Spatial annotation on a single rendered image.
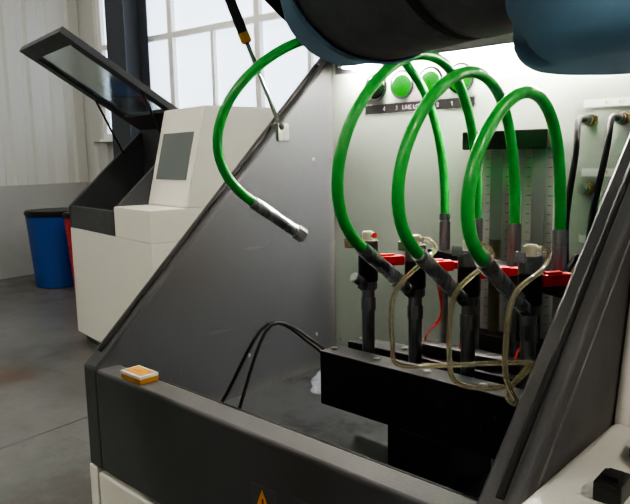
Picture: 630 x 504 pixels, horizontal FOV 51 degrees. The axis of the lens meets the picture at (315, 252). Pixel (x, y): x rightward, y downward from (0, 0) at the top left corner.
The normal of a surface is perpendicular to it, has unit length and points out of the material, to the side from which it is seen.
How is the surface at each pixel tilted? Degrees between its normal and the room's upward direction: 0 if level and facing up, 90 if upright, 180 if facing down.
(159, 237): 90
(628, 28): 127
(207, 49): 90
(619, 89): 90
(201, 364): 90
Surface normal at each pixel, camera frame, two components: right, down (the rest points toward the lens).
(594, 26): -0.58, 0.62
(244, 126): 0.63, 0.10
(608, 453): -0.02, -0.99
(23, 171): 0.80, 0.07
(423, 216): -0.69, 0.12
